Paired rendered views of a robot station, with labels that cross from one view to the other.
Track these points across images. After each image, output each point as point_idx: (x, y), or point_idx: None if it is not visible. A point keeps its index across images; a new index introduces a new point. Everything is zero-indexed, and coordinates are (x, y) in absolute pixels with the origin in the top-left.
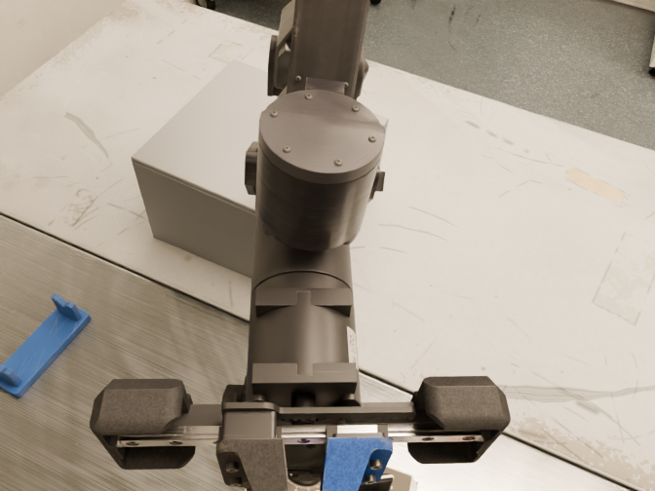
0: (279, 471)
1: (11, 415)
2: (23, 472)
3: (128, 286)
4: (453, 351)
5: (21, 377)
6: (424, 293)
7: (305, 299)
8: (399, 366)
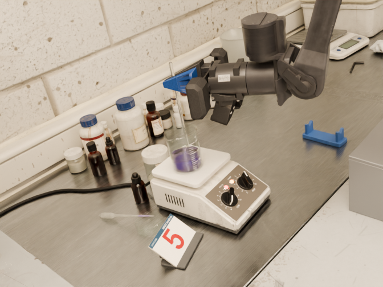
0: (192, 65)
1: (295, 137)
2: (273, 142)
3: None
4: (310, 266)
5: (309, 134)
6: (357, 260)
7: (237, 63)
8: (302, 241)
